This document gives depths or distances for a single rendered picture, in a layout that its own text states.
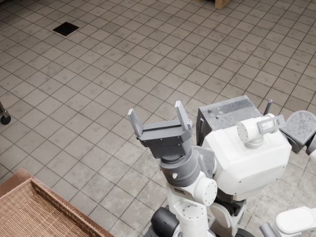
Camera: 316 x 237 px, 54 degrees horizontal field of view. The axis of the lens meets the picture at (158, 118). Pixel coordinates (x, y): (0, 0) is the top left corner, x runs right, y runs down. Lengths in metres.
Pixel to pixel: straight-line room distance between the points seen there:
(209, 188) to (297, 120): 0.51
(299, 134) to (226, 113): 0.25
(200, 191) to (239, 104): 0.50
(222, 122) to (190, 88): 2.17
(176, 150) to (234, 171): 0.37
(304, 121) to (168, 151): 0.61
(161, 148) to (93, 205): 1.85
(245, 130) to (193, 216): 0.30
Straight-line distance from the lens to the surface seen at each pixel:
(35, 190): 1.94
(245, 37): 4.09
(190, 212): 0.85
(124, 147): 2.75
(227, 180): 1.05
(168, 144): 0.67
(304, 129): 1.16
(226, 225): 1.44
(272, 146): 1.08
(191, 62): 3.58
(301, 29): 4.47
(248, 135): 0.96
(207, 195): 0.77
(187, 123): 0.65
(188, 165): 0.71
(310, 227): 1.06
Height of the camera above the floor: 2.21
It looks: 49 degrees down
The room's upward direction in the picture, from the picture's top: straight up
